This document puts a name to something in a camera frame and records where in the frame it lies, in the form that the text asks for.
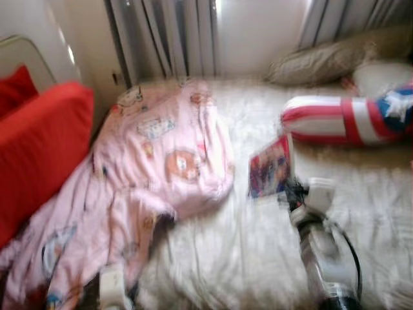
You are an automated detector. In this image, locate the beige pillow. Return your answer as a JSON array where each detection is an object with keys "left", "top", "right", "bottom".
[{"left": 266, "top": 27, "right": 413, "bottom": 88}]

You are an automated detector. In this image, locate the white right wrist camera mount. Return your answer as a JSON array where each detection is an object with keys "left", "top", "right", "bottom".
[{"left": 303, "top": 178, "right": 336, "bottom": 214}]

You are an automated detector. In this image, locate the long red pillow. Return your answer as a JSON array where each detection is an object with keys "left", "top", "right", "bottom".
[
  {"left": 0, "top": 81, "right": 96, "bottom": 249},
  {"left": 0, "top": 65, "right": 39, "bottom": 120}
]

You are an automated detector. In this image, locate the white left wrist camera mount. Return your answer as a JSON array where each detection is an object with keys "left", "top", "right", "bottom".
[{"left": 98, "top": 263, "right": 133, "bottom": 310}]

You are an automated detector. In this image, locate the red white striped bolster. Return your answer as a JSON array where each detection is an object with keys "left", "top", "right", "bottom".
[{"left": 281, "top": 83, "right": 413, "bottom": 146}]

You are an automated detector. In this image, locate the grey curtain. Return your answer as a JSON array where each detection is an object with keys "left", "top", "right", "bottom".
[
  {"left": 297, "top": 0, "right": 413, "bottom": 52},
  {"left": 103, "top": 0, "right": 220, "bottom": 88}
]

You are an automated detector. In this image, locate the white pillow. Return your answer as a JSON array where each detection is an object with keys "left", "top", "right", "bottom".
[{"left": 352, "top": 60, "right": 413, "bottom": 99}]

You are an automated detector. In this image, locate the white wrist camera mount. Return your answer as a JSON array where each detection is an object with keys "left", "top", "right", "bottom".
[
  {"left": 303, "top": 178, "right": 336, "bottom": 214},
  {"left": 98, "top": 263, "right": 133, "bottom": 310}
]

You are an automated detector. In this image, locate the pink cartoon print blanket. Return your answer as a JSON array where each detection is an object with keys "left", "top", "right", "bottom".
[{"left": 0, "top": 81, "right": 236, "bottom": 310}]

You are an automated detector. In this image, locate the colourful comic book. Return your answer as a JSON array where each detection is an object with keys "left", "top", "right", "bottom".
[{"left": 248, "top": 134, "right": 294, "bottom": 199}]

